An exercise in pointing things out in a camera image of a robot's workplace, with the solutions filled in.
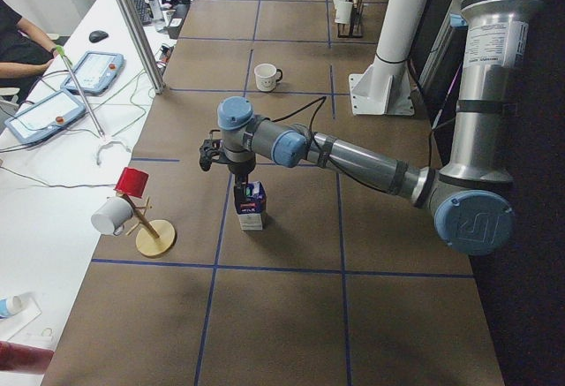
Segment white camera pole base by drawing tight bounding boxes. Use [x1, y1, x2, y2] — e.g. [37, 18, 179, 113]
[349, 0, 427, 116]

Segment far teach pendant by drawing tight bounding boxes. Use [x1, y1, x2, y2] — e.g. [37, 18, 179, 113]
[72, 50, 124, 96]

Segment near teach pendant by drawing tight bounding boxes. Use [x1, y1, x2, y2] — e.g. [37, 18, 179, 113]
[4, 89, 86, 145]

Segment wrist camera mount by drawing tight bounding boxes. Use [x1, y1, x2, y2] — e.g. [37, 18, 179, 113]
[199, 129, 226, 172]

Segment aluminium frame post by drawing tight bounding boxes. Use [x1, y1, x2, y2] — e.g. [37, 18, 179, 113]
[116, 0, 165, 95]

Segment wooden mug tree stand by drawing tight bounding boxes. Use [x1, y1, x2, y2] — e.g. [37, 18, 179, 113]
[116, 193, 177, 258]

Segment white smiley mug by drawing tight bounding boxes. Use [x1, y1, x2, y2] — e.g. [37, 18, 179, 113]
[253, 63, 283, 93]

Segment metal rod with clamp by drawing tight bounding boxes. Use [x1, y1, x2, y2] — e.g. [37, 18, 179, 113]
[56, 45, 132, 165]

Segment red cup on stand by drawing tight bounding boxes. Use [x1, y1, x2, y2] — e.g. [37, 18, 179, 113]
[114, 167, 149, 198]

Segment blue white milk carton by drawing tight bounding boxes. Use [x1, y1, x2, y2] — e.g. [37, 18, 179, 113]
[235, 181, 267, 231]

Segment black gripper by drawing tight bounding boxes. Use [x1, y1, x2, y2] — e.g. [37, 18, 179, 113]
[228, 156, 255, 203]

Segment black mug rack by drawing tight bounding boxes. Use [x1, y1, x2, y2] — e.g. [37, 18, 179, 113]
[336, 0, 365, 39]

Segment teach pendant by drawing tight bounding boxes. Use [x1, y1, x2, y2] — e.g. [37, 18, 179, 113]
[4, 89, 86, 145]
[72, 50, 124, 96]

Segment red cylinder on desk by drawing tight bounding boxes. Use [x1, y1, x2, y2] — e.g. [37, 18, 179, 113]
[0, 341, 54, 375]

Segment person in black shirt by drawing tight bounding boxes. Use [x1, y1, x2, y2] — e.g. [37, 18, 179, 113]
[1, 0, 58, 79]

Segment black computer mouse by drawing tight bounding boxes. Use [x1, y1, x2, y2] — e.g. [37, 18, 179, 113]
[88, 30, 109, 43]

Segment white cup on stand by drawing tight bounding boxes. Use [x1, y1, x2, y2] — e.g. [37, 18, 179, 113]
[91, 196, 133, 236]

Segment white home mug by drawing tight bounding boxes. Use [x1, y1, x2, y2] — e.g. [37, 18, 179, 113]
[335, 1, 354, 25]

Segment black keyboard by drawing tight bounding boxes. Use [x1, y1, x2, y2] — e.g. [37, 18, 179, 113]
[132, 0, 157, 26]

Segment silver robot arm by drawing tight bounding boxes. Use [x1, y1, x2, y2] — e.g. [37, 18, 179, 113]
[200, 0, 545, 255]

